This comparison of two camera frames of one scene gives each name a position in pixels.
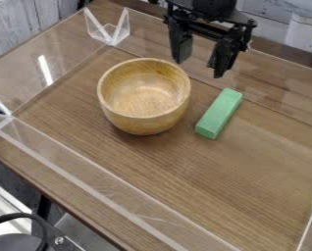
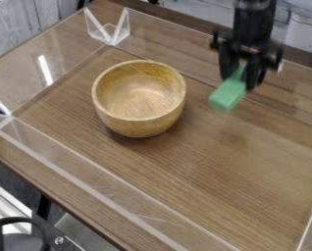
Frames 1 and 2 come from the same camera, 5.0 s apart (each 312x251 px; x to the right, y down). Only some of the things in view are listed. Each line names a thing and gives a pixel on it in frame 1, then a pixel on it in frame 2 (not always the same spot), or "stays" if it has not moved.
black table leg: (45, 208) stays
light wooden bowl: (144, 93) stays
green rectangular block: (219, 113) → (227, 96)
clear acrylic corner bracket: (109, 33) stays
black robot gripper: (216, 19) → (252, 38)
